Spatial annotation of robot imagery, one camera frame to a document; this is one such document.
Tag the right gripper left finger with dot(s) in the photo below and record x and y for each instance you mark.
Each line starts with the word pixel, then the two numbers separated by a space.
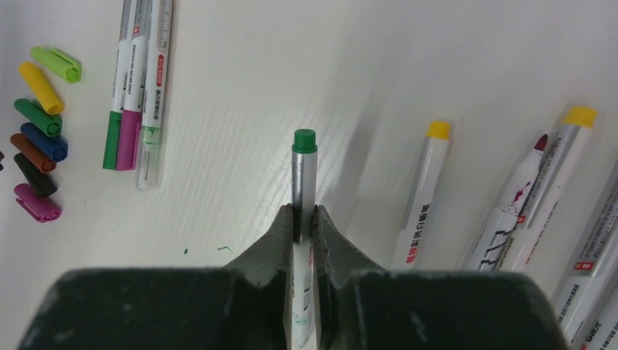
pixel 237 306

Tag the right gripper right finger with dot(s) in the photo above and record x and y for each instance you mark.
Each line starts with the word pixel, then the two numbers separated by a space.
pixel 364 306

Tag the marker with purple cap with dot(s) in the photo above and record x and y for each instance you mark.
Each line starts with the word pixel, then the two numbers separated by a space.
pixel 504 216

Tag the marker with yellow cap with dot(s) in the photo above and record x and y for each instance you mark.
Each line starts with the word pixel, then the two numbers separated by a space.
pixel 304 168

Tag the marker with lime cap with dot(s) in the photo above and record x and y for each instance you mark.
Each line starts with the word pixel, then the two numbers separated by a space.
pixel 431 160

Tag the purple pen cap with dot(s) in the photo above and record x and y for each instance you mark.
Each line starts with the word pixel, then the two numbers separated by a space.
pixel 42 209

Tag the black pen cap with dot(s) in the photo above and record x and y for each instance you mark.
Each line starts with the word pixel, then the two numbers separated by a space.
pixel 42 184

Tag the marker with dark green cap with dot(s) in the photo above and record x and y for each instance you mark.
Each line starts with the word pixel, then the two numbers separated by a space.
pixel 592 269

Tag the brown pen cap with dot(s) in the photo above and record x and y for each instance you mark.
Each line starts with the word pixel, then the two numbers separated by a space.
pixel 33 153

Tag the blue pen cap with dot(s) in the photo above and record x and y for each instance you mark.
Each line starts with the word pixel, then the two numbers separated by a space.
pixel 53 147

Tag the marker with black cap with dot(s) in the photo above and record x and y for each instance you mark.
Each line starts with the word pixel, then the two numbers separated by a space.
pixel 560 160

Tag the lime pen cap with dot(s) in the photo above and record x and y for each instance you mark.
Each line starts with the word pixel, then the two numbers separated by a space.
pixel 58 62

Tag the yellow pen cap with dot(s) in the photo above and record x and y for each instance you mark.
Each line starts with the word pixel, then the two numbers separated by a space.
pixel 41 88

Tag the marker with blue cap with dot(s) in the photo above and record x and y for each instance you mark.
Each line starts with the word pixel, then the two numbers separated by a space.
pixel 603 331

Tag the marker with magenta cap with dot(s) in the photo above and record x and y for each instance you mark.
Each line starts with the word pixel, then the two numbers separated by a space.
pixel 134 93

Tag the marker with clear cap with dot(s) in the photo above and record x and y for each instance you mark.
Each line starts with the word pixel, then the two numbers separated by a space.
pixel 150 135

